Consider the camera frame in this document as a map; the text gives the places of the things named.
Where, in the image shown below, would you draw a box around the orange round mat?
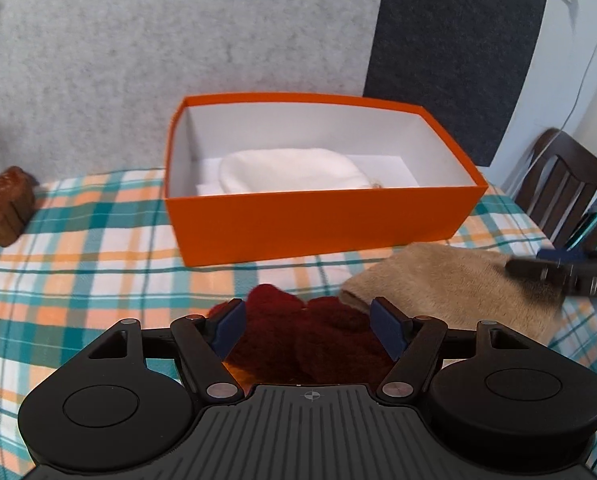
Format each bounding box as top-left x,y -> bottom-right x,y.
209,302 -> 262,395

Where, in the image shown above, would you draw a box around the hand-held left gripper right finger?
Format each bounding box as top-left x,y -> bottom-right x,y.
371,296 -> 534,406

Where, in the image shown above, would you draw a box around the grey felt wall panel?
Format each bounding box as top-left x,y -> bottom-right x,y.
0,0 -> 395,188

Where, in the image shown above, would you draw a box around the brown carved wooden block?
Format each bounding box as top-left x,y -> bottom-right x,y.
0,166 -> 38,252

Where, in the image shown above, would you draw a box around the white knit cloth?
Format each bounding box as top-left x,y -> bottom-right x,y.
218,146 -> 371,194

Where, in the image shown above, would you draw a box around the beige plush towel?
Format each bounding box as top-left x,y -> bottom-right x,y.
339,242 -> 566,343

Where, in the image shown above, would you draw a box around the dark felt wall panel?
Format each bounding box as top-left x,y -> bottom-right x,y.
362,0 -> 552,168

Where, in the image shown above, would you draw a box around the teal object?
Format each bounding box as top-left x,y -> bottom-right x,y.
567,199 -> 597,252

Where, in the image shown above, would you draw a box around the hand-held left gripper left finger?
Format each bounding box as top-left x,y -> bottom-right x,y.
86,298 -> 246,406

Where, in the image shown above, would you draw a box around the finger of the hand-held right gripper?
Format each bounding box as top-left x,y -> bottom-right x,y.
507,247 -> 597,306

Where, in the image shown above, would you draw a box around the orange cardboard box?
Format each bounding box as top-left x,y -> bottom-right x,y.
165,91 -> 489,267

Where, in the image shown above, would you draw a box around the white charger cable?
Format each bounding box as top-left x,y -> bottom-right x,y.
558,0 -> 597,133

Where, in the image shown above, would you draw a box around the plaid tablecloth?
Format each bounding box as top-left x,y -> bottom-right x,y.
0,167 -> 597,480

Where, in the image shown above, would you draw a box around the dark wooden chair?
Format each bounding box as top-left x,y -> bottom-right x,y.
515,128 -> 597,252

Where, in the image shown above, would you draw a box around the dark red knit gloves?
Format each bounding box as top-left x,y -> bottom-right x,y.
209,284 -> 396,386

